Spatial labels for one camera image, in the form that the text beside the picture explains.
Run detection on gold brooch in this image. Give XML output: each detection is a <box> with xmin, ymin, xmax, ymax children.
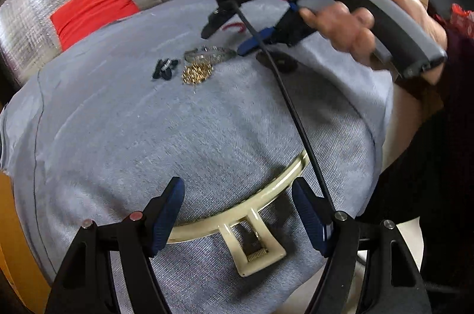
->
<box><xmin>181</xmin><ymin>63</ymin><xmax>214</xmax><ymax>85</ymax></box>

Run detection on silver bangle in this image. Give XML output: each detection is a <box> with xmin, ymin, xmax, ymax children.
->
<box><xmin>183</xmin><ymin>45</ymin><xmax>238</xmax><ymax>62</ymax></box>

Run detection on person's dark clothing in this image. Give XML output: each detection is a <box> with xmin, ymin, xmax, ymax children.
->
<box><xmin>370</xmin><ymin>3</ymin><xmax>474</xmax><ymax>314</ymax></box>

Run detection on red-brown ring bracelet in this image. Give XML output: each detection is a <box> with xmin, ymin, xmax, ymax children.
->
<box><xmin>221</xmin><ymin>22</ymin><xmax>248</xmax><ymax>34</ymax></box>

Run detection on grey cloth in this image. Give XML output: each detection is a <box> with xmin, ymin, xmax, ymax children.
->
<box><xmin>0</xmin><ymin>0</ymin><xmax>395</xmax><ymax>314</ymax></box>

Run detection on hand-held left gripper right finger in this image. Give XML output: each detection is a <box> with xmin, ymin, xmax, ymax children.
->
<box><xmin>292</xmin><ymin>177</ymin><xmax>432</xmax><ymax>314</ymax></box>

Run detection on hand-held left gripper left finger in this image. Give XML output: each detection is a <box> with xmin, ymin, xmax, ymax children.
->
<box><xmin>44</xmin><ymin>176</ymin><xmax>186</xmax><ymax>314</ymax></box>

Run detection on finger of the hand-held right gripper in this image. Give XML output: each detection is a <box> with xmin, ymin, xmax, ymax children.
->
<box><xmin>237</xmin><ymin>5</ymin><xmax>310</xmax><ymax>57</ymax></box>
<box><xmin>201</xmin><ymin>0</ymin><xmax>238</xmax><ymax>39</ymax></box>

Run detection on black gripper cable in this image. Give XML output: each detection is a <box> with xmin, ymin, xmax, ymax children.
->
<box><xmin>230</xmin><ymin>0</ymin><xmax>336</xmax><ymax>216</ymax></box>

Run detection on cream hair claw clip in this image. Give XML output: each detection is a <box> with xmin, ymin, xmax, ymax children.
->
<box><xmin>166</xmin><ymin>149</ymin><xmax>311</xmax><ymax>278</ymax></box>

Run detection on dark brown scrunchie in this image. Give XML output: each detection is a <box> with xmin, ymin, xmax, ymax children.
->
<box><xmin>256</xmin><ymin>51</ymin><xmax>299</xmax><ymax>74</ymax></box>

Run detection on small black hair clip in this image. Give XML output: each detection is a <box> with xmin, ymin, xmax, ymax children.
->
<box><xmin>150</xmin><ymin>58</ymin><xmax>179</xmax><ymax>81</ymax></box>

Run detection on person's right forearm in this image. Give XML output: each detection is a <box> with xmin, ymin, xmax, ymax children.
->
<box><xmin>378</xmin><ymin>77</ymin><xmax>445</xmax><ymax>176</ymax></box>

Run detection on red cushion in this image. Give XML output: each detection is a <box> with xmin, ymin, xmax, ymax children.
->
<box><xmin>50</xmin><ymin>0</ymin><xmax>140</xmax><ymax>52</ymax></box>

